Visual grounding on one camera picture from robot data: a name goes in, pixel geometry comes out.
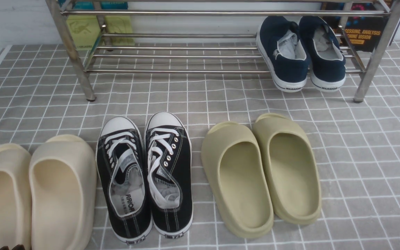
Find black canvas sneaker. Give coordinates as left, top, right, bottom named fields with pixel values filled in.
left=145, top=112, right=193, bottom=239
left=95, top=116, right=153, bottom=245

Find navy canvas shoe left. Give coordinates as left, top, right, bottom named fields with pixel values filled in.
left=256, top=16, right=310, bottom=92

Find navy canvas shoe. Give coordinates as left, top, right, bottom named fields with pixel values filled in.
left=299, top=16, right=346, bottom=92
left=256, top=16, right=310, bottom=92

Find stainless steel shoe rack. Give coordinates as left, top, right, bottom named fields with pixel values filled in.
left=46, top=0, right=400, bottom=104

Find navy canvas shoe right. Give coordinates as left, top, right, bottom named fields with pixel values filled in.
left=299, top=16, right=346, bottom=92

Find olive green slipper left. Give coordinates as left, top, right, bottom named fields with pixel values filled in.
left=201, top=121, right=274, bottom=238

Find olive green slipper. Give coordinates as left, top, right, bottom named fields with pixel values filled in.
left=201, top=121, right=274, bottom=238
left=252, top=113, right=321, bottom=225

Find olive green slipper right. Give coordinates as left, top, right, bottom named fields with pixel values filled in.
left=252, top=113, right=321, bottom=225

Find cream slipper right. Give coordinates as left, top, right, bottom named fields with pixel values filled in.
left=29, top=134, right=97, bottom=250

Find cream slipper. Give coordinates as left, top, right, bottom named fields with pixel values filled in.
left=29, top=134, right=97, bottom=250
left=0, top=143, right=32, bottom=250

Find yellow-green book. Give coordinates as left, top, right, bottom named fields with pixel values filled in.
left=66, top=0, right=135, bottom=50

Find black book orange text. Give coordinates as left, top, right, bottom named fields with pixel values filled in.
left=321, top=2, right=388, bottom=52

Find cream slipper left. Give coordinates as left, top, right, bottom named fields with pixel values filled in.
left=0, top=143, right=32, bottom=250

